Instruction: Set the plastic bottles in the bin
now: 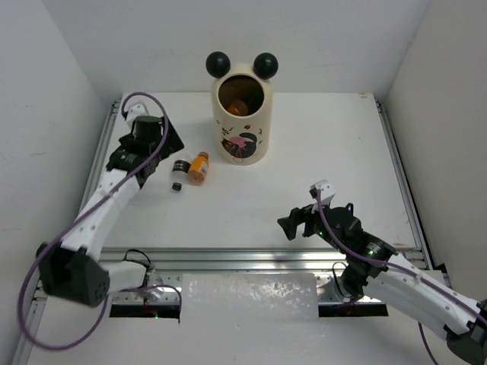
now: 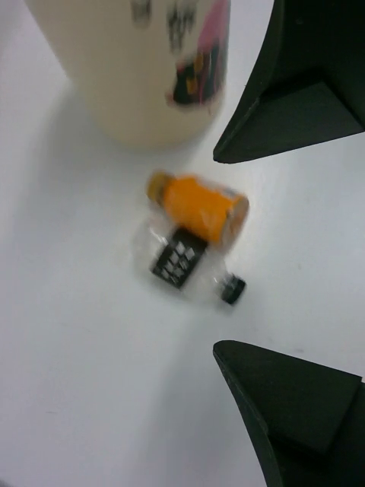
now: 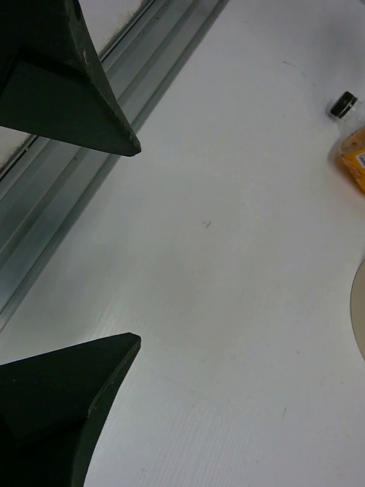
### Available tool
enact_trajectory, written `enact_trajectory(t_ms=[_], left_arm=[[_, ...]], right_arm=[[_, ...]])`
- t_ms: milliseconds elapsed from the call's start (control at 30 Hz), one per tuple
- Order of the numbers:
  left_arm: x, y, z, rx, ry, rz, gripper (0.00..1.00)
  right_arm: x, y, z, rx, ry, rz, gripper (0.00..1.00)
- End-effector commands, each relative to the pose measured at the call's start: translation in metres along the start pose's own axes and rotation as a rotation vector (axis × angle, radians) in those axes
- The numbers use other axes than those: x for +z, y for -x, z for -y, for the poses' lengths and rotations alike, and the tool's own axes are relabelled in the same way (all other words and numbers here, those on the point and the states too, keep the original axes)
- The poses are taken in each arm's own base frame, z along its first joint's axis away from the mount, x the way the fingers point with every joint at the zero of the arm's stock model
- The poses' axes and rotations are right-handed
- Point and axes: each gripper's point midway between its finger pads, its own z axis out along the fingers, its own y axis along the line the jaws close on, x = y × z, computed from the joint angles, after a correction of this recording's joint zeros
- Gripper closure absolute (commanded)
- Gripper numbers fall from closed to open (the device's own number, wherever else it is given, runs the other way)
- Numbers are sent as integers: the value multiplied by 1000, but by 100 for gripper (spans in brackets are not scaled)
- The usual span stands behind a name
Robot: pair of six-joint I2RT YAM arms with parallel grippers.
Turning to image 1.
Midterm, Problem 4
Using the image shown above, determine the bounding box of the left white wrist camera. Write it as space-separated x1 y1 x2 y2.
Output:
123 101 149 125

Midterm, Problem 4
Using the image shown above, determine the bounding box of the aluminium frame rail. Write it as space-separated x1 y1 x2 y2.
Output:
33 246 431 305

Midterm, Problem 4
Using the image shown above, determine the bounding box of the cream bin with black ears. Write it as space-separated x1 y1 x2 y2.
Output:
205 51 279 166

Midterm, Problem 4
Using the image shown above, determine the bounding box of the clear bottle with black label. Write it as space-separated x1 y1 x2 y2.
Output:
170 155 192 192

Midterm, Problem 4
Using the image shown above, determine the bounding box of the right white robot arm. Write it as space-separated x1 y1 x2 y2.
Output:
278 204 486 364

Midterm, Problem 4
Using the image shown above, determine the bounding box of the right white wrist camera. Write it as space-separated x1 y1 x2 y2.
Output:
310 179 336 205

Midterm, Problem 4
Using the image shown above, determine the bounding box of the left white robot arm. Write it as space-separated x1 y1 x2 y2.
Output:
37 116 184 307

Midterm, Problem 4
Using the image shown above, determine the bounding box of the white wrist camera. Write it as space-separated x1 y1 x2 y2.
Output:
310 179 336 205
123 101 149 125

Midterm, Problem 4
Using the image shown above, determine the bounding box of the orange bottle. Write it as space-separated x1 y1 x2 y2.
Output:
227 100 249 116
188 151 209 184

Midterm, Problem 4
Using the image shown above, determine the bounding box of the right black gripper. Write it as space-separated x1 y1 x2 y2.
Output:
277 196 347 254

